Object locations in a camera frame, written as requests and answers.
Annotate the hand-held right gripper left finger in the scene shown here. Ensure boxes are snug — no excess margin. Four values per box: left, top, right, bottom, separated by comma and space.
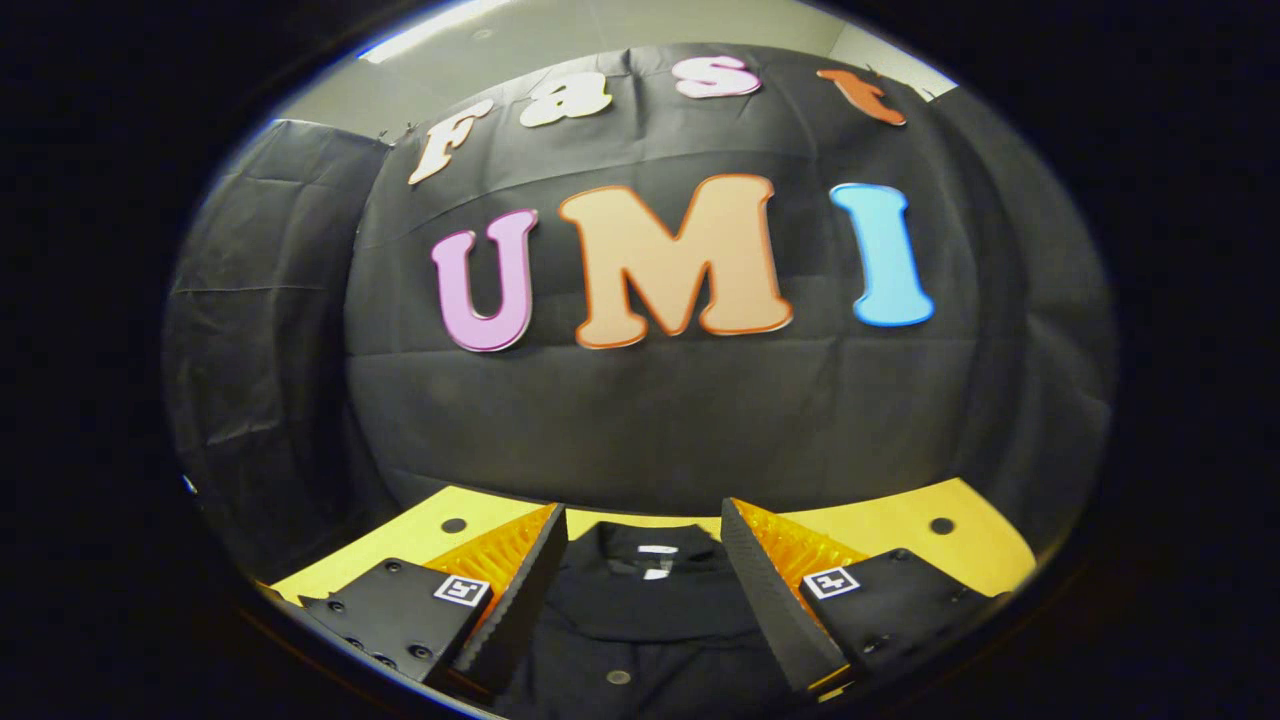
298, 503, 569, 701

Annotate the black collared shirt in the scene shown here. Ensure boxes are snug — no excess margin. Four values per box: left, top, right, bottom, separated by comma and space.
488, 520, 806, 719

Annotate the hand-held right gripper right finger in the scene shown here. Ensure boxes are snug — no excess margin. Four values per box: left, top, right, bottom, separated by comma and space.
719, 497, 1013, 698

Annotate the black backdrop cloth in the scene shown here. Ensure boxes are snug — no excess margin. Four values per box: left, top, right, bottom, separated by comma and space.
165, 42, 1116, 581

